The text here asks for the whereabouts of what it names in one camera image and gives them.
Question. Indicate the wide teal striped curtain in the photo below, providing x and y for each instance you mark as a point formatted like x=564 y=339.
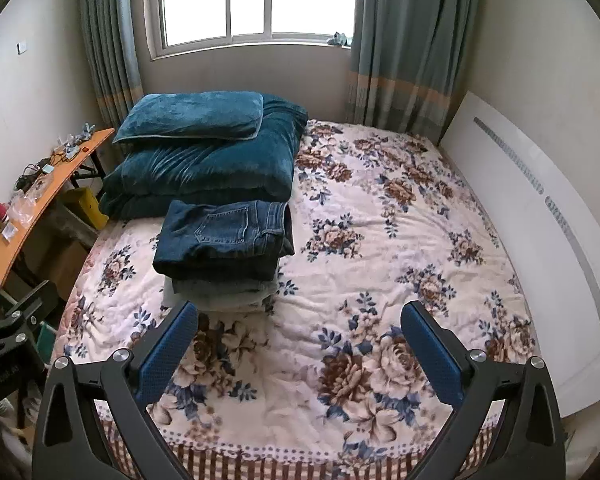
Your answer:
x=410 y=45

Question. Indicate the narrow teal striped curtain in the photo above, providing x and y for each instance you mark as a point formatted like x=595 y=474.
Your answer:
x=110 y=45

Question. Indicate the small teal windowsill item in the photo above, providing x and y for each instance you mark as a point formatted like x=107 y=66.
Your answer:
x=341 y=38

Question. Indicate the teal folded duvet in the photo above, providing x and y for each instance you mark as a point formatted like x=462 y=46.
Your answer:
x=205 y=170

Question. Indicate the orange wooden desk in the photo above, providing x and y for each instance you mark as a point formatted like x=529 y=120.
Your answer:
x=45 y=195

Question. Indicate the folded pale jeans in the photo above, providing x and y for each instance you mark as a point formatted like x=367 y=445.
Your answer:
x=215 y=304

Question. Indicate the white bed headboard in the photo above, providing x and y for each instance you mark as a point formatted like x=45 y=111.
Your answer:
x=530 y=240

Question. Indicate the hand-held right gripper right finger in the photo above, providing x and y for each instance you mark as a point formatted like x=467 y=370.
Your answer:
x=432 y=355

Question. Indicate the brown cardboard box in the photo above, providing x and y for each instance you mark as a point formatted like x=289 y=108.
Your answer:
x=67 y=260

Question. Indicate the teal velvet pillow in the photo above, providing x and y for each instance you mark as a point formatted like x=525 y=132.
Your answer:
x=190 y=115

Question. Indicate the floral fleece blanket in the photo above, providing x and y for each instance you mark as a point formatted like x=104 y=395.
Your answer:
x=360 y=260

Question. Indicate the white wall switch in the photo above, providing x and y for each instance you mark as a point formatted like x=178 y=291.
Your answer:
x=23 y=48

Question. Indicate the folded grey blue jeans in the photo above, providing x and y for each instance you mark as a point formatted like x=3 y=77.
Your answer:
x=230 y=285

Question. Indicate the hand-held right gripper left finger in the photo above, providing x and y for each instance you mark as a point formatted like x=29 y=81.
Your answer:
x=162 y=355

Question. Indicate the white framed window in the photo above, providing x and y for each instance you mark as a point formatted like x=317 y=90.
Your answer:
x=260 y=0

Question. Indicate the yellow plastic box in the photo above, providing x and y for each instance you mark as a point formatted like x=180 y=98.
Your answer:
x=87 y=210

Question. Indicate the dark blue denim pants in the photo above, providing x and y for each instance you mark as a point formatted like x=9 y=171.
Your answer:
x=215 y=240

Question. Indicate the small red desk item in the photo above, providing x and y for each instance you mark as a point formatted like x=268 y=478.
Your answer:
x=0 y=208

